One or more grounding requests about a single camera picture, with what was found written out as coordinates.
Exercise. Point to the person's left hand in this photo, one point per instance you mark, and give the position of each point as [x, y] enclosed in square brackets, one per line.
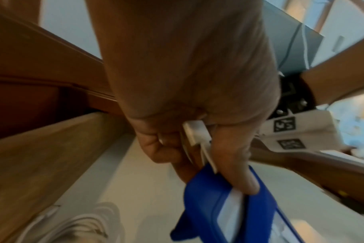
[185, 59]

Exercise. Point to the blue badge holder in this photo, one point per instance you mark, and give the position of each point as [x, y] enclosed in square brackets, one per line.
[206, 208]

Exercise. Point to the wooden drawer with white bottom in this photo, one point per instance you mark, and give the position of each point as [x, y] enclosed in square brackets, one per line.
[50, 154]

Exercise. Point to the person's right forearm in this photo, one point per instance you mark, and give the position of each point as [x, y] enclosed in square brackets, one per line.
[344, 71]

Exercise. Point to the black television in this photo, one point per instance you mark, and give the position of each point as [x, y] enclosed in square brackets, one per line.
[284, 35]

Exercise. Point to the black right wristband with markers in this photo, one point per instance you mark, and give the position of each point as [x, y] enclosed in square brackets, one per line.
[296, 95]

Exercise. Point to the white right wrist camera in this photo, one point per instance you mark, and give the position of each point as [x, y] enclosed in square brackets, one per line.
[314, 133]

